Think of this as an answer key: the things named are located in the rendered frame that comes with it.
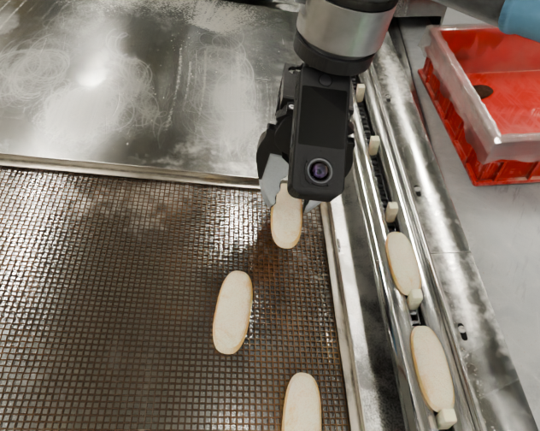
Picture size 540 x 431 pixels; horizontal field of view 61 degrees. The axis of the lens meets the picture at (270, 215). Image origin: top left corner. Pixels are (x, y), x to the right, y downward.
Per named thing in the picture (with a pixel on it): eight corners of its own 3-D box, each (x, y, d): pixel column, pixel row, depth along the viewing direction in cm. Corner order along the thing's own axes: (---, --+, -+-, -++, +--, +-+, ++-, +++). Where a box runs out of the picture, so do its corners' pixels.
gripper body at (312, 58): (337, 119, 52) (373, 18, 43) (341, 172, 47) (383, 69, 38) (272, 108, 52) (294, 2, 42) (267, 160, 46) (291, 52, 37)
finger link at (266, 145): (287, 176, 52) (317, 119, 45) (286, 188, 50) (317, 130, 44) (247, 165, 51) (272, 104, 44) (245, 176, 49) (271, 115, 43)
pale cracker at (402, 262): (425, 296, 57) (428, 292, 57) (396, 297, 57) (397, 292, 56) (407, 233, 64) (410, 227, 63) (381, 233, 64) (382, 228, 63)
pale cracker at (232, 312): (243, 358, 46) (244, 354, 46) (206, 351, 46) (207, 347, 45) (255, 275, 53) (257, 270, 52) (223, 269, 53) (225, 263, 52)
